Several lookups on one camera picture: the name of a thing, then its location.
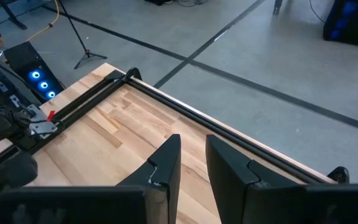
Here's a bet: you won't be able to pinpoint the black computer tower blue glow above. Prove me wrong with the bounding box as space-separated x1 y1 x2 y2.
323 0 358 50

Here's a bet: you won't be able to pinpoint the black stand leg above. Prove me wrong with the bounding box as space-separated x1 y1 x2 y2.
0 0 28 31

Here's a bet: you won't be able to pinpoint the black computer tower blue lights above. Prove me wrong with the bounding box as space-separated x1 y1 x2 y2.
3 40 65 103

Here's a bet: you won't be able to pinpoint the grey metal mounting plate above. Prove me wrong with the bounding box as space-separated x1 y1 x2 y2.
26 104 58 139

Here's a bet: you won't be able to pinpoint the yellow cable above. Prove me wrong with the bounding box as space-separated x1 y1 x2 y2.
25 0 61 43

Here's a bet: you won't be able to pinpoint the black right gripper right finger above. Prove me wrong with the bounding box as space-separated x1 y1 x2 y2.
205 134 306 224

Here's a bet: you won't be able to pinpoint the black frame corner bracket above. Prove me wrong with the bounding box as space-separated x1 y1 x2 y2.
327 166 351 184
121 67 143 82

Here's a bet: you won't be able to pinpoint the black tripod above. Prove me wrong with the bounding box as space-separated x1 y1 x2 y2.
56 0 108 70

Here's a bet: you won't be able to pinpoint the black aluminium table frame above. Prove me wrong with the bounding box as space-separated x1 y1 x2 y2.
0 67 351 187

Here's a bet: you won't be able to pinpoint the black table leg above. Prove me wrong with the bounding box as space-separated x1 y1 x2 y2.
272 0 284 16

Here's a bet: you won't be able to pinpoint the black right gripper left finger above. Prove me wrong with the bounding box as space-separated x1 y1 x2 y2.
116 133 182 224

